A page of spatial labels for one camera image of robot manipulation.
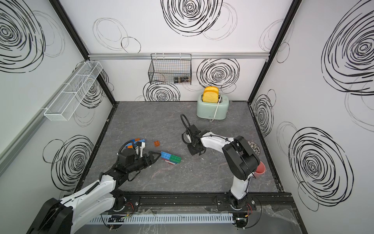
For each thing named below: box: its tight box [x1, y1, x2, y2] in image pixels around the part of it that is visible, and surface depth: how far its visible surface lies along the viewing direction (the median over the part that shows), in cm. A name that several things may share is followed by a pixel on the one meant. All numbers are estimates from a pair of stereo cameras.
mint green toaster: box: [196, 94, 230, 120], surface depth 102 cm
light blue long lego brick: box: [160, 151, 172, 161], surface depth 85 cm
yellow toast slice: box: [202, 85, 219, 103], surface depth 100 cm
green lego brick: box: [169, 154, 182, 164], surface depth 84 cm
